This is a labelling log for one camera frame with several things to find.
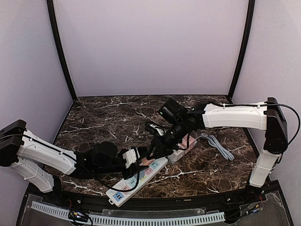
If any pink cube socket adapter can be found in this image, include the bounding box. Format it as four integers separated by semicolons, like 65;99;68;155
178;135;197;153

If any white cube socket adapter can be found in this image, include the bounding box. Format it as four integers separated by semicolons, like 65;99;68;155
167;150;185;164

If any white multicolour power strip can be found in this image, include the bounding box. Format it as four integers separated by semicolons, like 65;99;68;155
106;157;168;207

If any grey power cable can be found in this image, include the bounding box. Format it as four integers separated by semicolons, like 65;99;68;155
195;134;235;161

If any pink plug adapter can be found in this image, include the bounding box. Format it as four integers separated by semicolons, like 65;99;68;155
141;158;155;166

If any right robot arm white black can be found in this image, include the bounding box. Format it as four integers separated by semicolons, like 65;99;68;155
146;97;293;188

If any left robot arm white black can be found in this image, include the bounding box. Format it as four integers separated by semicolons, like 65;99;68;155
0;120;147;193

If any small circuit board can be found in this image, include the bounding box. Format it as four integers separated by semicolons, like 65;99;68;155
68;210;89;222

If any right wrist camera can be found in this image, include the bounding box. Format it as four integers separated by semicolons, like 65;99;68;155
144;121;169;136

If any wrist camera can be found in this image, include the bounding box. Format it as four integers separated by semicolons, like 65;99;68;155
122;147;140;169
144;121;169;136

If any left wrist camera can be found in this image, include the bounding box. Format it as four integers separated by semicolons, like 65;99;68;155
122;147;140;169

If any slotted grey cable duct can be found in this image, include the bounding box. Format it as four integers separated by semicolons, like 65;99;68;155
31;201;225;226

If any black front rail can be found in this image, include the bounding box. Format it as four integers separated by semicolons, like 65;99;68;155
25;183;266;212

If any right black frame post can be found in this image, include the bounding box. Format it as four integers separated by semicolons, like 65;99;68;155
227;0;255;101

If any black frame post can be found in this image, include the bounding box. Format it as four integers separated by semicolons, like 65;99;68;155
46;0;77;102
227;0;255;101

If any left black frame post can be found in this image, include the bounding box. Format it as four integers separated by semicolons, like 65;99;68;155
46;0;77;102

